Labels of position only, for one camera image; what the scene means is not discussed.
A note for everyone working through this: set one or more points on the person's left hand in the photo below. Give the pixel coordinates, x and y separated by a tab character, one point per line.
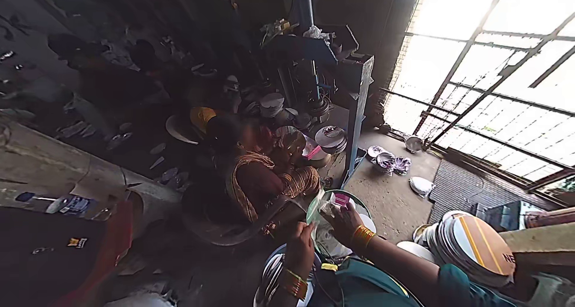
300	253

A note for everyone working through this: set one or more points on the person's right hand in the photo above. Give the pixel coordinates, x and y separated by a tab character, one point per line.
347	226

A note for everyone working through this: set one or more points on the person's left fingers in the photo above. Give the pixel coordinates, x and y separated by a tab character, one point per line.
304	232

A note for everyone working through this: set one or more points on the person's right fingers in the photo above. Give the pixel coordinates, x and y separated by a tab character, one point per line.
334	213

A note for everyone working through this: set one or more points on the clear plastic bag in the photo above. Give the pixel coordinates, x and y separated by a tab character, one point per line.
320	212

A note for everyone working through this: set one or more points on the person's right forearm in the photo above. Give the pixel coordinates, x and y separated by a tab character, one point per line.
400	261

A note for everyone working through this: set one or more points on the person's left forearm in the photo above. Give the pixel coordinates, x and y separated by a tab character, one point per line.
282	293

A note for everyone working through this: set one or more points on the blue round tub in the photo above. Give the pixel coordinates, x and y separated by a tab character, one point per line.
317	258

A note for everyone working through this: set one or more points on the white round plates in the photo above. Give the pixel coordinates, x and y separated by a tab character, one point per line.
368	224

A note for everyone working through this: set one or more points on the green round tub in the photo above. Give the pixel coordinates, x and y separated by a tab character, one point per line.
373	212

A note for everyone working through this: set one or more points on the pink patterned packet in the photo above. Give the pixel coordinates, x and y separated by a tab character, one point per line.
311	150

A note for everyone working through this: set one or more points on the stack of round silver discs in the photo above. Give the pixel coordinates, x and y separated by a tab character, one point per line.
331	137

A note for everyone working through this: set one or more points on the person's body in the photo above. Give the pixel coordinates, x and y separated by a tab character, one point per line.
373	282

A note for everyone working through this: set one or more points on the gold round plate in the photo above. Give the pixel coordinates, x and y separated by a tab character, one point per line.
294	140

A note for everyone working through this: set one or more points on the white round disc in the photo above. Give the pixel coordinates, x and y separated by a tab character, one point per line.
414	250

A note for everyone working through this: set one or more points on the silver wrapped plate bundle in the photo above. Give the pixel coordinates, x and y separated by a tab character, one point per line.
421	186

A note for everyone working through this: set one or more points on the round metal pan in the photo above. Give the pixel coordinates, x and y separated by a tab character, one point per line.
413	143

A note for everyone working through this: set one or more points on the blue press machine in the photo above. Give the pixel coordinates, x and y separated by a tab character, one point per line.
359	91

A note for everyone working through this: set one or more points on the pile of white discs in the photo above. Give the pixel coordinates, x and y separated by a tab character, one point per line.
272	102

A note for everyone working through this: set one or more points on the grey ribbed mat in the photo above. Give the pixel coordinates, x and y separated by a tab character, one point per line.
471	190

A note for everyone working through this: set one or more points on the stack of orange striped discs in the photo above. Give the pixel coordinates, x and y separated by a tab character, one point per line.
480	246

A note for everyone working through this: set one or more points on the yellow cloth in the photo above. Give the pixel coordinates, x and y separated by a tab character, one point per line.
203	118

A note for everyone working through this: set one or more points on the large barred window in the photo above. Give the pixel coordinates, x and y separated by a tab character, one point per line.
485	73

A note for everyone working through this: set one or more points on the crumpled blue-white packet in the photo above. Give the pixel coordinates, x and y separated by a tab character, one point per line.
75	205

